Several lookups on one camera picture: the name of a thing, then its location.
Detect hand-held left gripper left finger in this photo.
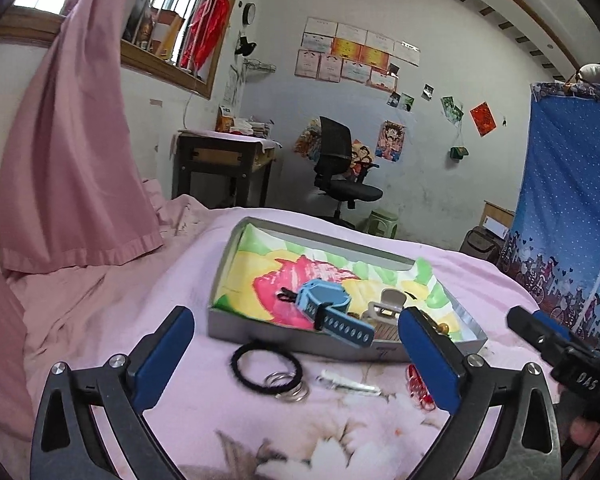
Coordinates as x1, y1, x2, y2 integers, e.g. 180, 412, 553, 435
30, 305, 196, 480

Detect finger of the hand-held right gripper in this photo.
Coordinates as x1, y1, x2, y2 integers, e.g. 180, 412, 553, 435
532, 310, 600, 360
506, 306, 570, 367

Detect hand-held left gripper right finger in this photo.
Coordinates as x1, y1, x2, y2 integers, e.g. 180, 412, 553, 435
397, 305, 563, 480

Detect grey claw clip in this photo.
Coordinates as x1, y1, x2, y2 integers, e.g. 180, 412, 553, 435
372, 318, 406, 349

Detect beige claw clip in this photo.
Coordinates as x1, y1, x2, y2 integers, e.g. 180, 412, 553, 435
361, 287, 407, 322

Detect grey tray box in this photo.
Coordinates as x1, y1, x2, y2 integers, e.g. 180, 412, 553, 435
207, 216, 488, 365

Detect blue wrist watch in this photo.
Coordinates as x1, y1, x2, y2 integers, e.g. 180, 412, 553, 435
295, 280, 377, 348

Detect person's right hand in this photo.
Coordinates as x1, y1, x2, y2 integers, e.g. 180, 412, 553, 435
569, 412, 600, 447

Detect white hair clip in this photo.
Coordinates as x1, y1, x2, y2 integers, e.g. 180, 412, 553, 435
317, 369, 382, 397

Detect brown bag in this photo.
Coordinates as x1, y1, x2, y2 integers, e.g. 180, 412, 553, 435
460, 226, 503, 263

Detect cardboard box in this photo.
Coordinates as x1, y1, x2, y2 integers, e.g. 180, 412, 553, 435
482, 201, 516, 238

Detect colourful cartoon cloth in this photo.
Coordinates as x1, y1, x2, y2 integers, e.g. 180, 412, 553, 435
215, 222, 473, 343

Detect metal rings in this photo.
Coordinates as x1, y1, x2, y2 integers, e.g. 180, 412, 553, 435
265, 371, 311, 402

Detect blue printed curtain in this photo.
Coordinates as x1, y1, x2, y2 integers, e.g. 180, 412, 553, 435
495, 80, 600, 351

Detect green plastic stool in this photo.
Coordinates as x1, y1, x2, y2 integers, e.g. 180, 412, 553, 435
367, 209, 400, 240

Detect pink curtain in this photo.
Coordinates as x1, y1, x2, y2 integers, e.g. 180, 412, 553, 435
0, 235, 36, 436
0, 0, 163, 268

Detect dark wooden desk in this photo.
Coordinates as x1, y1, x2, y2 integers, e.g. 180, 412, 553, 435
172, 130, 281, 209

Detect orange cartoon poster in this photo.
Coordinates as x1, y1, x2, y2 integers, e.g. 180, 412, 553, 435
351, 139, 377, 171

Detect red diamond paper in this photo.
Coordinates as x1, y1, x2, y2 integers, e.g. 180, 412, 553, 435
469, 101, 497, 137

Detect straw hat cartoon poster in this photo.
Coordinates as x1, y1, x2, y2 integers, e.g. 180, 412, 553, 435
375, 120, 407, 163

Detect black office chair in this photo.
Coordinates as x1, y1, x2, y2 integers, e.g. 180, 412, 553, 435
312, 116, 384, 228

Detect stack of books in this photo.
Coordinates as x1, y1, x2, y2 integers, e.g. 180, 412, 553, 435
234, 116, 273, 137

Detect colourful cartoon poster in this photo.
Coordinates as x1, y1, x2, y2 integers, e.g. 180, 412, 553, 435
294, 117, 323, 158

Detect grey bag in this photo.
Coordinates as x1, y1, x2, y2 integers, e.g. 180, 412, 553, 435
562, 60, 600, 96

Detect red hanging decoration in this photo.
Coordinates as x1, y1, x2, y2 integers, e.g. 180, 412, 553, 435
180, 0, 230, 72

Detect windowsill boxes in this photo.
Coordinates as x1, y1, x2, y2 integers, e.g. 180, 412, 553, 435
122, 0, 186, 61

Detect red bracelet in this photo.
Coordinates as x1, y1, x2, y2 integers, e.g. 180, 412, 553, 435
406, 363, 437, 409

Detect black hair tie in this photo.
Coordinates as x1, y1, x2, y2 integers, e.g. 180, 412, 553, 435
230, 342, 304, 392

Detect group of wall photos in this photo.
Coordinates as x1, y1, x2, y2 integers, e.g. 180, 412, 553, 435
386, 62, 465, 123

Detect wall papers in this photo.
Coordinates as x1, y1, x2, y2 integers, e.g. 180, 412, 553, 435
224, 65, 246, 111

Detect wire wall shelf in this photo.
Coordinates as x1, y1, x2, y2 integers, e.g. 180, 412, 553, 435
241, 58, 276, 75

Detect group of wall certificates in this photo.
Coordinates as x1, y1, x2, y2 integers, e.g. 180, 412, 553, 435
295, 16, 421, 93

